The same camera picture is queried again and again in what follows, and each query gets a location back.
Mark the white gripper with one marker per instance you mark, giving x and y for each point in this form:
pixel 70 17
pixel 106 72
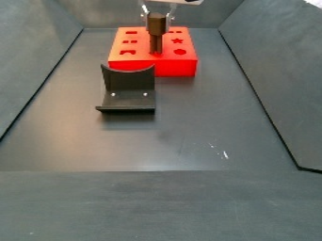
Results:
pixel 169 16

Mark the red shape sorter block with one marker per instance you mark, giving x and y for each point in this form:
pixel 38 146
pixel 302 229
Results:
pixel 129 52

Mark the black curved holder stand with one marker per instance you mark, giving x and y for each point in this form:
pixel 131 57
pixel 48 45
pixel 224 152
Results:
pixel 129 90

